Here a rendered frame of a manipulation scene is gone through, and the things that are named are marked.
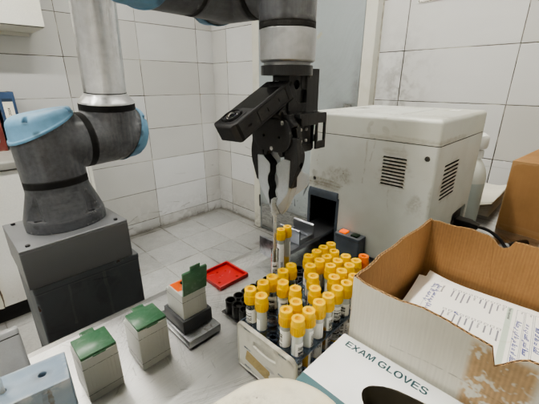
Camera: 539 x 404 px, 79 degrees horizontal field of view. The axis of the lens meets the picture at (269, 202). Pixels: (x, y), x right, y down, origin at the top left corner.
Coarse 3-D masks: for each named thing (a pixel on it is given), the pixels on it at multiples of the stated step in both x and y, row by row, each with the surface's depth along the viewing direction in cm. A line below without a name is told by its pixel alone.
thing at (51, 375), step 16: (32, 368) 31; (48, 368) 31; (64, 368) 31; (16, 384) 29; (32, 384) 29; (48, 384) 29; (64, 384) 30; (0, 400) 28; (16, 400) 28; (32, 400) 29; (48, 400) 29; (64, 400) 30
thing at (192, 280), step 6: (198, 264) 45; (204, 264) 46; (192, 270) 44; (198, 270) 45; (204, 270) 46; (186, 276) 44; (192, 276) 45; (198, 276) 46; (204, 276) 46; (186, 282) 44; (192, 282) 45; (198, 282) 46; (204, 282) 47; (186, 288) 45; (192, 288) 46; (198, 288) 47; (186, 294) 45
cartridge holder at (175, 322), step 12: (168, 312) 49; (204, 312) 49; (168, 324) 49; (180, 324) 47; (192, 324) 48; (204, 324) 49; (216, 324) 49; (180, 336) 47; (192, 336) 47; (204, 336) 47
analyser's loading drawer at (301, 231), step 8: (280, 224) 70; (296, 224) 73; (304, 224) 71; (312, 224) 70; (320, 224) 77; (328, 224) 77; (296, 232) 67; (304, 232) 72; (312, 232) 70; (320, 232) 73; (328, 232) 74; (264, 240) 66; (272, 240) 65; (296, 240) 68; (304, 240) 68; (312, 240) 70; (264, 248) 67; (296, 248) 66
